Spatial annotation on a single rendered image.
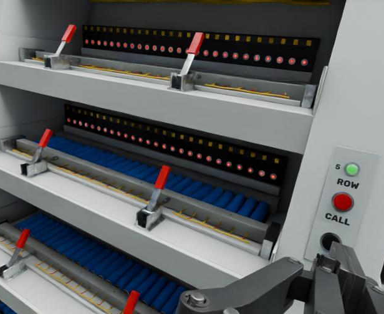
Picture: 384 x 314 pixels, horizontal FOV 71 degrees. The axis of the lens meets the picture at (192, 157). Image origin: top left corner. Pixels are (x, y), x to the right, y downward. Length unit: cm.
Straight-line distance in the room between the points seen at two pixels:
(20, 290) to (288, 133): 53
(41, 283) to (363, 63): 61
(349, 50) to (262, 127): 12
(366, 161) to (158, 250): 27
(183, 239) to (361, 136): 25
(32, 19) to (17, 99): 18
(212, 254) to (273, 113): 19
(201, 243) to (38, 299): 33
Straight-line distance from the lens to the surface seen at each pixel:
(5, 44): 71
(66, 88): 52
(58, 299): 59
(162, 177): 40
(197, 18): 65
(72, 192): 51
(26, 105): 74
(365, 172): 32
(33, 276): 64
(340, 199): 31
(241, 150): 49
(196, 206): 42
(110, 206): 46
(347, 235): 32
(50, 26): 77
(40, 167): 58
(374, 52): 34
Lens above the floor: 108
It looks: 3 degrees down
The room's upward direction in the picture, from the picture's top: 14 degrees clockwise
